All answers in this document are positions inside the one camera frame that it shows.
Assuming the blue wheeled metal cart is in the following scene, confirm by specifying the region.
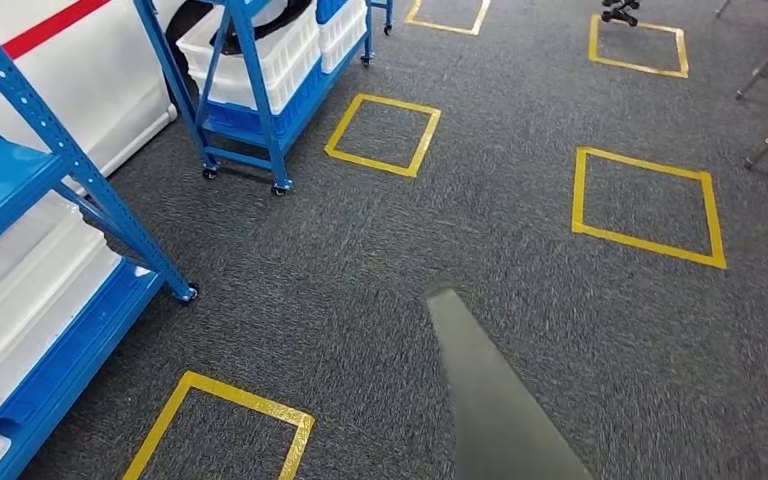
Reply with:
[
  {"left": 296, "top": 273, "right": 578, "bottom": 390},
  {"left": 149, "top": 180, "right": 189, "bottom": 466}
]
[{"left": 133, "top": 0, "right": 395, "bottom": 198}]

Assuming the black caster base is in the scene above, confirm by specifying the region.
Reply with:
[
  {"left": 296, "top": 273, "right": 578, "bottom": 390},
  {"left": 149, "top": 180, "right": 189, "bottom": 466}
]
[{"left": 600, "top": 0, "right": 642, "bottom": 28}]

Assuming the blue metal shelf rack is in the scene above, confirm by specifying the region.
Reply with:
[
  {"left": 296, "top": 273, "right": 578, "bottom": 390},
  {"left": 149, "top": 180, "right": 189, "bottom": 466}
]
[{"left": 0, "top": 0, "right": 201, "bottom": 480}]

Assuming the red barrier belt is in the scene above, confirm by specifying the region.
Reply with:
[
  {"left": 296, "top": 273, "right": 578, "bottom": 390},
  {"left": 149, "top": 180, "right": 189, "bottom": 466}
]
[{"left": 0, "top": 0, "right": 112, "bottom": 94}]

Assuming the yellow floor tape square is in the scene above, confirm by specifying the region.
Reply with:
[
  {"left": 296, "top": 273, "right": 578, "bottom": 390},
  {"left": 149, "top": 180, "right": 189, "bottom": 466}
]
[{"left": 122, "top": 370, "right": 316, "bottom": 480}]

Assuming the black plastic plate frame part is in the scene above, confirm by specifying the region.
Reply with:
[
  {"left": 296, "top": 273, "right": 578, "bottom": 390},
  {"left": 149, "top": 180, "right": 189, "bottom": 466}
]
[{"left": 425, "top": 286, "right": 594, "bottom": 480}]

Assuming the white car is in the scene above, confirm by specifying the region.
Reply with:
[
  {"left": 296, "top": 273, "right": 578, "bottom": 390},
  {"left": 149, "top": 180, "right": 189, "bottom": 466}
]
[{"left": 0, "top": 0, "right": 312, "bottom": 193}]

